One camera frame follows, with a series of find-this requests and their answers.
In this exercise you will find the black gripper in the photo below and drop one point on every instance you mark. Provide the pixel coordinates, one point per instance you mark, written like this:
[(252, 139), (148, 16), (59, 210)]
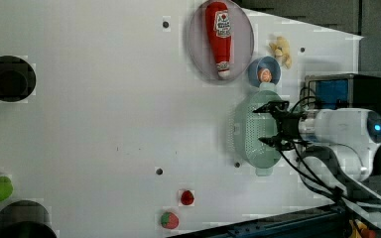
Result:
[(287, 125)]

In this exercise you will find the green oval plastic strainer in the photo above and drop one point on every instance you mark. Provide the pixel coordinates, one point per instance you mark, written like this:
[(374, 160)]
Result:
[(248, 127)]

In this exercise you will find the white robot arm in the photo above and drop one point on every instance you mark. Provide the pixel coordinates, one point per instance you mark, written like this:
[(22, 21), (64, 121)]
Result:
[(340, 188)]

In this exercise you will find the orange slice toy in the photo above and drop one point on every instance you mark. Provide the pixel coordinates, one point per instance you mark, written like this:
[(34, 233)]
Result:
[(264, 75)]

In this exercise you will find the blue bowl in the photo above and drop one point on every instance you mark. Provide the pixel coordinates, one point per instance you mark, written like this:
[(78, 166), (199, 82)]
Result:
[(264, 62)]

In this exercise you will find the peeled banana toy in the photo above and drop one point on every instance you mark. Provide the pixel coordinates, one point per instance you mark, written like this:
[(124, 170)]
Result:
[(282, 52)]

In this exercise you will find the black toaster oven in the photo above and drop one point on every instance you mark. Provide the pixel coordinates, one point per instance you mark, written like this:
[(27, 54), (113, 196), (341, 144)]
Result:
[(350, 91)]

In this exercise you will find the grey round plate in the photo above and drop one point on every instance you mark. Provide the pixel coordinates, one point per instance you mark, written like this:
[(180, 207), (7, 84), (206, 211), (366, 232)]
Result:
[(242, 42)]

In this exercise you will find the dark red strawberry toy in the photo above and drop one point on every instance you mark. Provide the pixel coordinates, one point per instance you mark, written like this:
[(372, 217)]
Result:
[(187, 198)]

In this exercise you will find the red ketchup bottle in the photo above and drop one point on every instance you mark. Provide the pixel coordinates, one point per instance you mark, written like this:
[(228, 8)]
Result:
[(218, 29)]

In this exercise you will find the red green strawberry toy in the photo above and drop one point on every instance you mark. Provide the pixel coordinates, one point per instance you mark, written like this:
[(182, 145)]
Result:
[(169, 220)]

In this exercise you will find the black utensil holder cup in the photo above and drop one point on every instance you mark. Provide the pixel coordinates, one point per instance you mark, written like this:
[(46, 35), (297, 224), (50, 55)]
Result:
[(25, 219)]

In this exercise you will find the black round container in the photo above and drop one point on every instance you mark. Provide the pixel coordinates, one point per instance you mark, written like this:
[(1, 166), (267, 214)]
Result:
[(17, 79)]

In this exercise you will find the green pear toy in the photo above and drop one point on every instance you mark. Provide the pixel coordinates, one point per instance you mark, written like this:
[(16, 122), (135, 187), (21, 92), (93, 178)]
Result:
[(6, 188)]

